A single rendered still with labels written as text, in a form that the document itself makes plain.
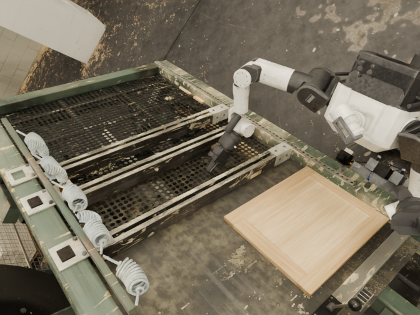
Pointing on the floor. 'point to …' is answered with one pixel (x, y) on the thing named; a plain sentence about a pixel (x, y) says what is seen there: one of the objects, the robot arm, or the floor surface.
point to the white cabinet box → (54, 25)
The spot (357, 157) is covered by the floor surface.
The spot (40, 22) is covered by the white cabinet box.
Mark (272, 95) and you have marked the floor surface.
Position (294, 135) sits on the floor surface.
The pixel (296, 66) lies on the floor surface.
